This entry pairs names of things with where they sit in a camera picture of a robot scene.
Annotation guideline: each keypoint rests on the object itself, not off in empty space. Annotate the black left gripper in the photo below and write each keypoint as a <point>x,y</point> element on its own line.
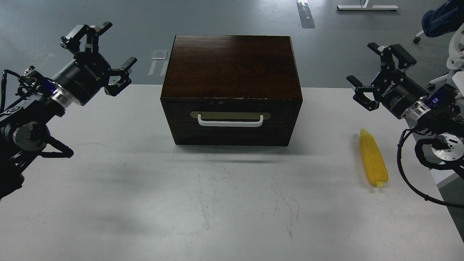
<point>88,72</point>

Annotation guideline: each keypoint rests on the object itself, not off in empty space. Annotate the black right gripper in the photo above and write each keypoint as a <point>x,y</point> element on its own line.
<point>393,89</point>

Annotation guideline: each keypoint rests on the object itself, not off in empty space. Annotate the yellow corn cob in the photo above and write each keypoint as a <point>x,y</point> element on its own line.
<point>373,162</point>

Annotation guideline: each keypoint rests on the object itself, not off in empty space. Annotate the wooden drawer with white handle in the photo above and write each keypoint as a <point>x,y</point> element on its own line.
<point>275,113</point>

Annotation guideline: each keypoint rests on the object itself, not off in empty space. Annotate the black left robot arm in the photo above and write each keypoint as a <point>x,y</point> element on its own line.
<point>30,100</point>

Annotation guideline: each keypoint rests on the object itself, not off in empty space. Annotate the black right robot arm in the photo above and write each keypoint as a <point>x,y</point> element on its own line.
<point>436,117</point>

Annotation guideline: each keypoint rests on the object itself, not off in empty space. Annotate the dark wooden drawer cabinet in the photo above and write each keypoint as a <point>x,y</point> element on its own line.
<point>232,67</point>

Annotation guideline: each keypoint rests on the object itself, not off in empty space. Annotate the white floor tape marks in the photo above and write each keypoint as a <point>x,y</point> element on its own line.
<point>160,61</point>

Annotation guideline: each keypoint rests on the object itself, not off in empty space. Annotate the white desk foot bar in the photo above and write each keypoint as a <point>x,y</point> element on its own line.
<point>365,5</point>

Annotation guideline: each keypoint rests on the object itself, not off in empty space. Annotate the dark blue cloth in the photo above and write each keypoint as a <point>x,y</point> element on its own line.
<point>445,19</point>

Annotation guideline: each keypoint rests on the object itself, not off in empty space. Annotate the grey floor tape strip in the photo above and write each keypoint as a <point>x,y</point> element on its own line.
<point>305,15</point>

